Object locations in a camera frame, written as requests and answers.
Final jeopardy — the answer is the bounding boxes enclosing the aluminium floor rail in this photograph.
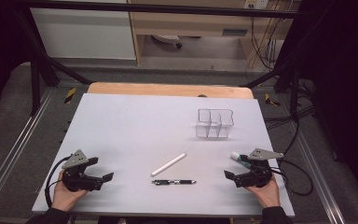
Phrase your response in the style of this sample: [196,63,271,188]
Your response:
[292,124,347,224]
[0,89,54,213]

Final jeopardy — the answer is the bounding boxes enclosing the black curtain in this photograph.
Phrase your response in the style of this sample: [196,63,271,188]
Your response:
[0,0,35,124]
[287,0,358,209]

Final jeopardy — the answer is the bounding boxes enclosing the hanging cable bundle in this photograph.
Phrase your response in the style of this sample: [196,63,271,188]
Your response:
[249,15,278,72]

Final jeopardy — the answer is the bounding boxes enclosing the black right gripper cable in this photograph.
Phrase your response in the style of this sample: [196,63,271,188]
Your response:
[269,119,314,197]

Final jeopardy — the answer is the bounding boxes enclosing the white cabinet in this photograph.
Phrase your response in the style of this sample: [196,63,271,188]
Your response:
[30,7,137,61]

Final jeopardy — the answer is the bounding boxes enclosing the white chair base with casters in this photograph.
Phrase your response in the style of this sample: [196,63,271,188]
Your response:
[151,34,183,49]

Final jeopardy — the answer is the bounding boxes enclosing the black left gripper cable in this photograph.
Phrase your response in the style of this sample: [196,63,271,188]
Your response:
[44,155,73,209]

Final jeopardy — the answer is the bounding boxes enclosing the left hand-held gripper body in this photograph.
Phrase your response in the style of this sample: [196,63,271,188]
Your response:
[61,148,104,192]

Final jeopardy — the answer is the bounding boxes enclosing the grey desk label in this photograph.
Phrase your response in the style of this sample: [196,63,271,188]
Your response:
[222,28,249,37]

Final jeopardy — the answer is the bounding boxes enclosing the white wall socket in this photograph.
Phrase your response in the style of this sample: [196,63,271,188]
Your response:
[243,0,269,9]

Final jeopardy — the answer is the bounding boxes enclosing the black floor cables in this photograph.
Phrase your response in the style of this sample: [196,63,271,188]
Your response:
[263,77,316,132]

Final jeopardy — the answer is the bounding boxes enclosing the black pen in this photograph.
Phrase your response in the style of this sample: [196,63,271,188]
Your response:
[151,178,197,187]

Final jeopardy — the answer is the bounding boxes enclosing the green glue stick white cap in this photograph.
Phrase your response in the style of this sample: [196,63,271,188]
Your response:
[230,150,252,169]

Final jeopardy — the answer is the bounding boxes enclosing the person's right hand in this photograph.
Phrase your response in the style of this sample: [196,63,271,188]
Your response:
[245,175,282,209]

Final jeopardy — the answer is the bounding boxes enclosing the white table mat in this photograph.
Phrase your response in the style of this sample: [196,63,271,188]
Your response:
[32,92,296,217]

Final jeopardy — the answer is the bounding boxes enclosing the black metal frame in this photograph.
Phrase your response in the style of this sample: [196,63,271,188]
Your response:
[12,0,311,117]

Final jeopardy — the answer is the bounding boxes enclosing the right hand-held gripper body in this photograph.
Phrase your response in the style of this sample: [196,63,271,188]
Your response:
[234,147,284,189]

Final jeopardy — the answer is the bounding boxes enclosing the light wooden desk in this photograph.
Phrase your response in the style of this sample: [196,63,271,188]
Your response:
[127,0,302,65]

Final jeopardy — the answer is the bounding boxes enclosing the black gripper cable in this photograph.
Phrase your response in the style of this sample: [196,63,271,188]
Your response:
[44,155,73,209]
[269,119,314,197]

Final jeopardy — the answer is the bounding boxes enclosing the person's left hand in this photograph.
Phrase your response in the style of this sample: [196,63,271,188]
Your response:
[50,170,90,213]

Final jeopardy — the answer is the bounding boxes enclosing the clear plastic organizer box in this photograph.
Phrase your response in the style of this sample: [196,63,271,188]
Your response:
[195,108,235,139]

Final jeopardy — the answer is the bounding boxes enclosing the wooden table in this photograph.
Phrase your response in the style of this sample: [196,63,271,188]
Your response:
[87,81,255,100]

